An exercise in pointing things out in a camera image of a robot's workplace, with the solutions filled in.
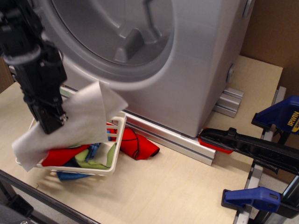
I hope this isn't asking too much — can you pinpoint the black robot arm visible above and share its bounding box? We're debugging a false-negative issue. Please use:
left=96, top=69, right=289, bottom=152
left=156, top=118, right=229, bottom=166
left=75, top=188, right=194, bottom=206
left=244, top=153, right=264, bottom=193
left=0, top=0, right=68, bottom=134

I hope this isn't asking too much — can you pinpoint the red cloth on table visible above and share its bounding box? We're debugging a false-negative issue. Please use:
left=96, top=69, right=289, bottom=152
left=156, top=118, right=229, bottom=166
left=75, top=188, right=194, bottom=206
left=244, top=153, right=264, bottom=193
left=120, top=127, right=160, bottom=160

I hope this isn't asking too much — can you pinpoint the long aluminium rail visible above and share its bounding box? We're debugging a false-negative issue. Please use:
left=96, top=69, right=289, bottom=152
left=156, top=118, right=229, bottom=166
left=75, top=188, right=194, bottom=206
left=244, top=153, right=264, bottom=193
left=8, top=64, right=217, bottom=166

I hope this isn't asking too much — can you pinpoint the black red clamp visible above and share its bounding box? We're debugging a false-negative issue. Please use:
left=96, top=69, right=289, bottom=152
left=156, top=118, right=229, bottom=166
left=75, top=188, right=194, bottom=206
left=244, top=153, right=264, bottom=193
left=199, top=128, right=299, bottom=175

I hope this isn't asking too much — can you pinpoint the short aluminium rail block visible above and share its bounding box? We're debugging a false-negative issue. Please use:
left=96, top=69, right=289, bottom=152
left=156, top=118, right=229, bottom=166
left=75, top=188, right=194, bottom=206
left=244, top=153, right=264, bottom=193
left=213, top=87, right=244, bottom=118

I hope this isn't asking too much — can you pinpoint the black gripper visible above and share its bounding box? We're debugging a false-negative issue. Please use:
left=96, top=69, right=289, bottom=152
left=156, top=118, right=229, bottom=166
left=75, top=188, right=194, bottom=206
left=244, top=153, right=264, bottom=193
left=4, top=42, right=68, bottom=134

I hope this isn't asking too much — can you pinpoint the blue cloth under basket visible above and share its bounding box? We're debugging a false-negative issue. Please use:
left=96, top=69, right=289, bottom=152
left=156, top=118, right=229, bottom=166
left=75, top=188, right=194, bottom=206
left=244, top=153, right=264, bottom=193
left=57, top=172, right=90, bottom=181

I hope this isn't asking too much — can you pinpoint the red cloth in basket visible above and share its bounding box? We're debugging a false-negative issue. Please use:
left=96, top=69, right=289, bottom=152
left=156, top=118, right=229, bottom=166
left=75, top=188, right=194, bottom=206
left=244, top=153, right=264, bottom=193
left=41, top=144, right=91, bottom=167

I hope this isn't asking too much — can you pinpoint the grey toy laundry machine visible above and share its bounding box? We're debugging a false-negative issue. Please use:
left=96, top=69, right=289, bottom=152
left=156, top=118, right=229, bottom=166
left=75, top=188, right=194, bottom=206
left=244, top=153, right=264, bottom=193
left=29, top=0, right=254, bottom=137

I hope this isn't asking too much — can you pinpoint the blue Irwin clamp upper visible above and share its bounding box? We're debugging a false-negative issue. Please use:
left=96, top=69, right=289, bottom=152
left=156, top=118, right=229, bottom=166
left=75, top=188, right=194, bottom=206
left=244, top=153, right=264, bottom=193
left=251, top=95, right=299, bottom=134

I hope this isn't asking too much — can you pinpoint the black table frame bar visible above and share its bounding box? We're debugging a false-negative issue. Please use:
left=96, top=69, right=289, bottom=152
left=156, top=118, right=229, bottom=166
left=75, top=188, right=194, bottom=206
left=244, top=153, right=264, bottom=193
left=0, top=170, right=97, bottom=224

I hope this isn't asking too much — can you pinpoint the green cloth in basket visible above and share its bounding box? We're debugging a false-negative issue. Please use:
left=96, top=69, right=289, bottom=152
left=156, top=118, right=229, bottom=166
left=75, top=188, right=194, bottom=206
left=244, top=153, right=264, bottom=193
left=75, top=142, right=116, bottom=170

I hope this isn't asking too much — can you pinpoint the grey cloth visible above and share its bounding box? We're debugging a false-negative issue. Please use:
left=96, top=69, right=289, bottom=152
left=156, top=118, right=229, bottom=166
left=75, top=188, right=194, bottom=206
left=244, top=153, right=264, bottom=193
left=12, top=81, right=128, bottom=171

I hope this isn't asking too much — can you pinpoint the cardboard box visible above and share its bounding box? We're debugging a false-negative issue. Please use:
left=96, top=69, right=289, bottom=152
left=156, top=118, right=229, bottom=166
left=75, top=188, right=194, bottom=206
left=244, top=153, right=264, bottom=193
left=241, top=0, right=299, bottom=96

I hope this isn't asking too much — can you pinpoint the white plastic basket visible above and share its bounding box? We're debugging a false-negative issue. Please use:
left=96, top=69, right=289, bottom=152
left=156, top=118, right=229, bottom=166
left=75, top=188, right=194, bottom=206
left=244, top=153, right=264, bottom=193
left=15, top=111, right=127, bottom=177

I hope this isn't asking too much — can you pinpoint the blue clamp handle lower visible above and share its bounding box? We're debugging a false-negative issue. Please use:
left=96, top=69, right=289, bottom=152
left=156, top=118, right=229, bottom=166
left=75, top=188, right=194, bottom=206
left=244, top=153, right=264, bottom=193
left=221, top=187, right=299, bottom=219

